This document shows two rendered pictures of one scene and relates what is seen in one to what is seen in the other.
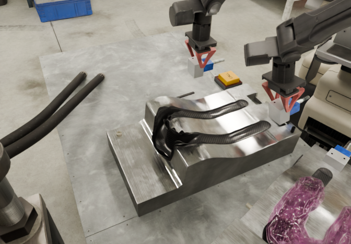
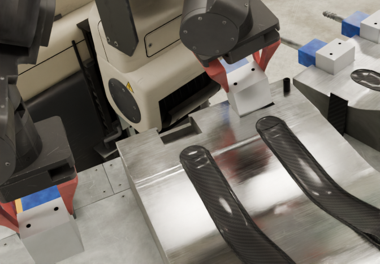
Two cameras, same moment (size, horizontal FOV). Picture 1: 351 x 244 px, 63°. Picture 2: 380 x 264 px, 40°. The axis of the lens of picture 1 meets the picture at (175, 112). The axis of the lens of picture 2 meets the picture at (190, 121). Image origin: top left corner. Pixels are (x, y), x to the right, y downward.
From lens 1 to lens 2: 0.66 m
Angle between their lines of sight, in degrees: 56
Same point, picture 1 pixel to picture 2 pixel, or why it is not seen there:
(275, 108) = (253, 86)
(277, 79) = (244, 28)
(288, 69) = not seen: outside the picture
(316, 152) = (315, 78)
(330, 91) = (146, 37)
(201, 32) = (29, 128)
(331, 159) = (341, 57)
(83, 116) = not seen: outside the picture
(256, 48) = not seen: outside the picture
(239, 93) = (156, 158)
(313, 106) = (154, 79)
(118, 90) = not seen: outside the picture
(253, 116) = (242, 140)
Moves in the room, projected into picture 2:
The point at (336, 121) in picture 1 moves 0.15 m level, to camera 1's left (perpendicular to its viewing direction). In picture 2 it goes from (193, 63) to (185, 113)
